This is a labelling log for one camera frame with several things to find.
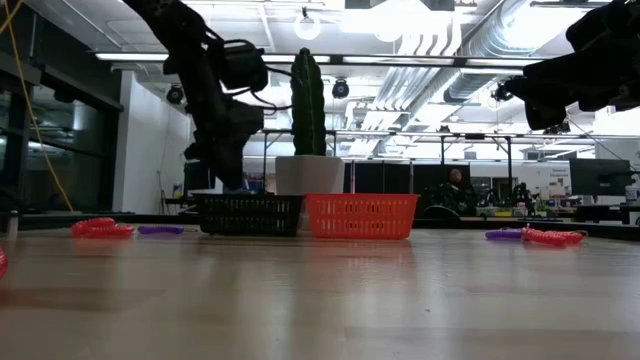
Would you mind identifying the white printed sign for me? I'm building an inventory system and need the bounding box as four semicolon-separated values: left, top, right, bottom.
548;167;569;197

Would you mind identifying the black overhead light bar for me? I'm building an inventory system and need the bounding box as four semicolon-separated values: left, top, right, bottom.
94;51;571;69

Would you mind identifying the white plant pot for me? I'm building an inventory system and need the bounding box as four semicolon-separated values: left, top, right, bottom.
274;154;346;197

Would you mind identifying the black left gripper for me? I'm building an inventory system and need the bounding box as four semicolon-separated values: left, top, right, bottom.
177;54;265;191

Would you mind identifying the black partition panel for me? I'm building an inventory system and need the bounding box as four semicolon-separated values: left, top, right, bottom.
344;162;471;196

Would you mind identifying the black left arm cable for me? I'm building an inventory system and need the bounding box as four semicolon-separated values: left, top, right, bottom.
247;62;294;112

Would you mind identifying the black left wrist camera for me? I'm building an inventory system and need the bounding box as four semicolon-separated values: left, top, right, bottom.
219;38;270;94

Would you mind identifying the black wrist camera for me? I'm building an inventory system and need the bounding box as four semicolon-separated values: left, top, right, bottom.
219;38;270;94
564;0;640;56

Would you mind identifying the silver ceiling duct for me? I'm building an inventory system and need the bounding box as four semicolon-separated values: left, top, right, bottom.
442;0;569;105

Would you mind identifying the round white ceiling lamp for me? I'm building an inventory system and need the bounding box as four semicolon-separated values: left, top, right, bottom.
293;12;322;41

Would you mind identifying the black computer monitor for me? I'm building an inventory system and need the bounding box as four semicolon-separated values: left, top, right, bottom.
183;160;219;192
569;158;633;197

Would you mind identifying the person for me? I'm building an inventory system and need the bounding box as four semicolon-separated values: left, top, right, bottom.
438;168;475;217

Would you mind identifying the green cactus plant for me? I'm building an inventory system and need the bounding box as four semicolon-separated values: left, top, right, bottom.
290;47;327;157

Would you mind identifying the black chair back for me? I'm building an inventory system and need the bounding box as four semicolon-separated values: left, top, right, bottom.
423;204;462;221

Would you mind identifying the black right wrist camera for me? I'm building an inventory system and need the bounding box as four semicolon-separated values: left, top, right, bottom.
564;0;640;56

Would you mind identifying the orange plastic mesh basket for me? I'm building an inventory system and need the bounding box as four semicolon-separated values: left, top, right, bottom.
305;192;421;240

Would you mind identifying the black background table frame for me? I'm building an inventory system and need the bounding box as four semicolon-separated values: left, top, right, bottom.
259;128;516;196

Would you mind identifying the black plastic mesh basket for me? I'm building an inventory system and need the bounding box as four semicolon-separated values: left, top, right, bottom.
193;193;306;237

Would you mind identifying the yellow hanging cable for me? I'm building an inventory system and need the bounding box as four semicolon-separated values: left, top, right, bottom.
0;0;75;212

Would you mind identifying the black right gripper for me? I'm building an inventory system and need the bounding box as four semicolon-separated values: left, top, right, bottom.
503;47;626;132

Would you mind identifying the purple spring keychain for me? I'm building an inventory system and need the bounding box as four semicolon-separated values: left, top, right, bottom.
484;228;525;242
137;224;186;236

